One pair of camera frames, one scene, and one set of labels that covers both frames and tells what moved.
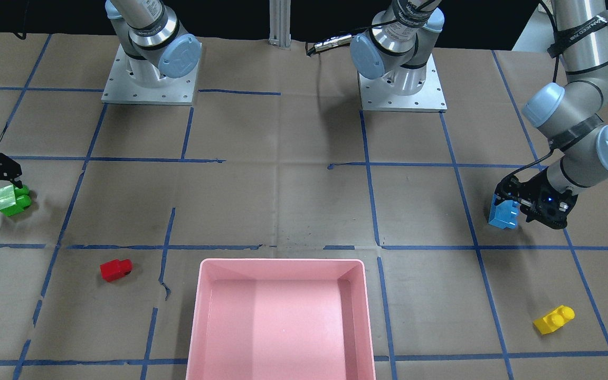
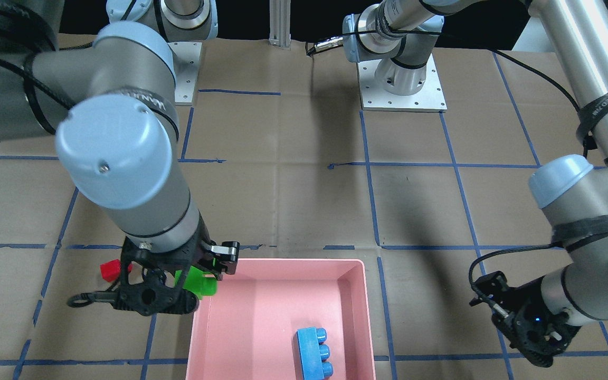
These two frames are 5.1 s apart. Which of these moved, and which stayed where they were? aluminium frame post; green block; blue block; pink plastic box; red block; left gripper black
Moved: blue block; green block; left gripper black
Stayed: pink plastic box; aluminium frame post; red block
